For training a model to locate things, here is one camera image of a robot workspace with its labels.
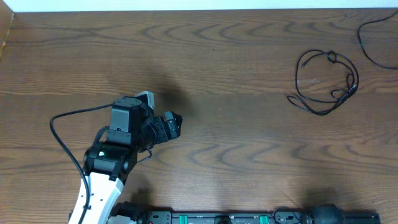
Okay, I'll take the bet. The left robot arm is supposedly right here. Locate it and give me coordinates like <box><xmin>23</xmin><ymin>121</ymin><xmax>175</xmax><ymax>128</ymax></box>
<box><xmin>69</xmin><ymin>92</ymin><xmax>183</xmax><ymax>223</ymax></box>

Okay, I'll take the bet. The left camera black cable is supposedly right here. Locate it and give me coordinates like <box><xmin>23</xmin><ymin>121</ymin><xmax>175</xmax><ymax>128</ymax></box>
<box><xmin>49</xmin><ymin>103</ymin><xmax>114</xmax><ymax>224</ymax></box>

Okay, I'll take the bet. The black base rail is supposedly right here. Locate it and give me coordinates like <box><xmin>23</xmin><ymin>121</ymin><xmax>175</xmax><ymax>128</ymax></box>
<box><xmin>108</xmin><ymin>202</ymin><xmax>381</xmax><ymax>224</ymax></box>

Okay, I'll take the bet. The black USB cable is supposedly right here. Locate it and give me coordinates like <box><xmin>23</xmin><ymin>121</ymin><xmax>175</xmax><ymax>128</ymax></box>
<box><xmin>286</xmin><ymin>49</ymin><xmax>360</xmax><ymax>116</ymax></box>

